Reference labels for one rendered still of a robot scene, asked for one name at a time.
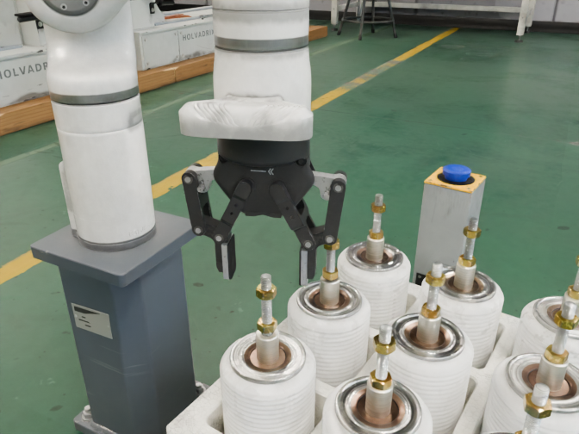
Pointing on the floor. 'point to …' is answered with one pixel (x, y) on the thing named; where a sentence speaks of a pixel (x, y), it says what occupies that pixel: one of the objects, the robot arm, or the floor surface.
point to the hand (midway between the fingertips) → (266, 265)
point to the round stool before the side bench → (368, 17)
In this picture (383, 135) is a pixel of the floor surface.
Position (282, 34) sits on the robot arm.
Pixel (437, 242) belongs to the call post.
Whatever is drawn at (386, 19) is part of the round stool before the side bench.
